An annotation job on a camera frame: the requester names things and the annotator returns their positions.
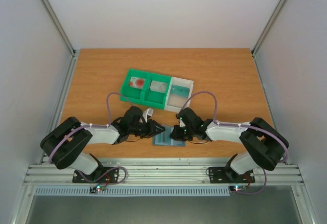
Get teal leather card holder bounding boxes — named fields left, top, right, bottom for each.
left=152, top=124, right=185, bottom=147

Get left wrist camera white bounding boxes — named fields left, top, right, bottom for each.
left=143, top=108, right=154, bottom=123

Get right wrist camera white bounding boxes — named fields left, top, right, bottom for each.
left=179, top=119, right=185, bottom=127

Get aluminium frame post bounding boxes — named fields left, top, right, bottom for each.
left=40, top=0, right=76, bottom=57
left=251, top=0, right=288, bottom=58

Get left status board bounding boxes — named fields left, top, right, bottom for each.
left=89, top=185, right=106, bottom=194

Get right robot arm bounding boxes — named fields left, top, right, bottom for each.
left=170, top=108, right=289, bottom=183

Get grey card in bin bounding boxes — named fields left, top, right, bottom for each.
left=149, top=80, right=168, bottom=94

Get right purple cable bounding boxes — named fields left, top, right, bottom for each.
left=178, top=91, right=291, bottom=196

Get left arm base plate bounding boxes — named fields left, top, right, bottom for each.
left=72, top=167, right=122, bottom=184

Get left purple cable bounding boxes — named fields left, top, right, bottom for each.
left=48, top=92, right=133, bottom=164

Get purple cable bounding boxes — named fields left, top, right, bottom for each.
left=48, top=92, right=133, bottom=164
left=178, top=91, right=291, bottom=196

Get status board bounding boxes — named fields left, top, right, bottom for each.
left=89, top=185, right=106, bottom=194
left=229, top=185, right=247, bottom=192

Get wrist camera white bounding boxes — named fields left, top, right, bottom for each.
left=143, top=108, right=154, bottom=123
left=179, top=119, right=185, bottom=127

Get grey slotted cable duct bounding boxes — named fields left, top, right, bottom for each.
left=34, top=186, right=230, bottom=197

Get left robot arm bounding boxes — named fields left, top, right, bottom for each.
left=40, top=106, right=166, bottom=182

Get green bin middle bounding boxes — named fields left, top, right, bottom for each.
left=140, top=72, right=171, bottom=109

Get aluminium rail front frame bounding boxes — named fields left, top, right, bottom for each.
left=24, top=158, right=304, bottom=186

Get card with red circles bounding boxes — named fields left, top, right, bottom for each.
left=129, top=77, right=146, bottom=89

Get right aluminium frame post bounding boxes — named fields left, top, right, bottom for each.
left=251, top=0, right=288, bottom=58

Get green bin left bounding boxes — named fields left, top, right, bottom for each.
left=120, top=69, right=150, bottom=104

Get teal VIP card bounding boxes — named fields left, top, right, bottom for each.
left=169, top=85, right=190, bottom=99

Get green bin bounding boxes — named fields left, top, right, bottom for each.
left=120, top=69, right=150, bottom=104
left=140, top=72, right=171, bottom=109

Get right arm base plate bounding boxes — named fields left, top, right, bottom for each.
left=205, top=167, right=255, bottom=184

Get left aluminium frame post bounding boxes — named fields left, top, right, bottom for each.
left=40, top=0, right=76, bottom=57

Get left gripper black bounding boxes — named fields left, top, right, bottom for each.
left=129, top=119, right=166, bottom=139

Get right status board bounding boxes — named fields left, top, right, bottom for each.
left=229, top=185, right=247, bottom=192

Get white translucent bin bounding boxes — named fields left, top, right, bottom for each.
left=164, top=77, right=194, bottom=113

